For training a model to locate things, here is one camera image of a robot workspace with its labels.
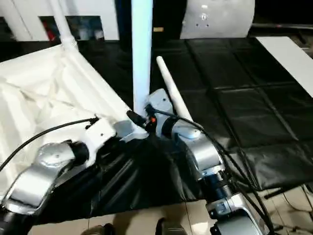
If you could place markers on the white plastic table leg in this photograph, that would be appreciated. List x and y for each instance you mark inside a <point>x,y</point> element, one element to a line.
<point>171,85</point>
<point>141,61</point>
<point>63,24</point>

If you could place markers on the white plastic table top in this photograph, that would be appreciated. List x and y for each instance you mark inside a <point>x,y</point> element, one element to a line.
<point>49,85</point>

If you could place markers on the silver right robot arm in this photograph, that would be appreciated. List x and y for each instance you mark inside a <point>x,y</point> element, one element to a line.
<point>205,151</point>

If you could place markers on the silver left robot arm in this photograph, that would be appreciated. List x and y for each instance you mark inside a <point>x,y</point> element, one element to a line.
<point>29,181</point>

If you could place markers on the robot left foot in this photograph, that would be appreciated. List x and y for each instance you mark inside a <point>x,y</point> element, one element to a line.
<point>100,230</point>

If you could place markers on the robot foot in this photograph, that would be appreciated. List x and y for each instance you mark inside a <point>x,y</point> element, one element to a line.
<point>171,227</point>
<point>100,230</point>

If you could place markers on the black work mat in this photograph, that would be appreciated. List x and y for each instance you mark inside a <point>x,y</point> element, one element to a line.
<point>244,110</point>

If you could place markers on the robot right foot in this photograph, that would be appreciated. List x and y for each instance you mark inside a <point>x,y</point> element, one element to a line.
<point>171,227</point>

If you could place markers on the red bottle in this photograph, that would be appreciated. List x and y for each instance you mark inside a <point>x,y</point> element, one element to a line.
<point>46,30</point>

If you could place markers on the grey printed cushion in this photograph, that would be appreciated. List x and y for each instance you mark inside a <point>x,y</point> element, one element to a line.
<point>220,19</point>

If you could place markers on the black stand leg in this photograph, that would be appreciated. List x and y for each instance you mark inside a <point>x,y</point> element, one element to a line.
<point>274,193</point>

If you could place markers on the white sideboard with glass doors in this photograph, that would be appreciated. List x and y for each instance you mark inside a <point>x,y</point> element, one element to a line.
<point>24,14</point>

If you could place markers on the white flat board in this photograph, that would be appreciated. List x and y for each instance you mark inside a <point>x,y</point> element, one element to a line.
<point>288,58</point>

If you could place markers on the black bar with red mark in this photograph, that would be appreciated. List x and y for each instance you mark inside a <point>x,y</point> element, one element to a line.
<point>281,26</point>

